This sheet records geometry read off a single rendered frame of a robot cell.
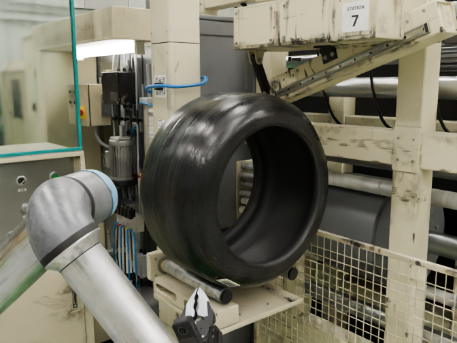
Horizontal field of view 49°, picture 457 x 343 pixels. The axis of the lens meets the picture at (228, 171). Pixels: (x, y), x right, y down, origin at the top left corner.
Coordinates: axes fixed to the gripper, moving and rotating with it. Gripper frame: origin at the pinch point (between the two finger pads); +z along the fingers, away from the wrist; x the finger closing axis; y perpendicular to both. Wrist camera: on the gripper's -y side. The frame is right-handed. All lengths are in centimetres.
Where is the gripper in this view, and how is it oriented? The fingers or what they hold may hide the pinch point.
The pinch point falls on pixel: (197, 291)
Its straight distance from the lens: 128.6
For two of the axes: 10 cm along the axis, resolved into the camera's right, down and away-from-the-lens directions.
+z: -0.3, -7.2, 7.0
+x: 9.2, -3.0, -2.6
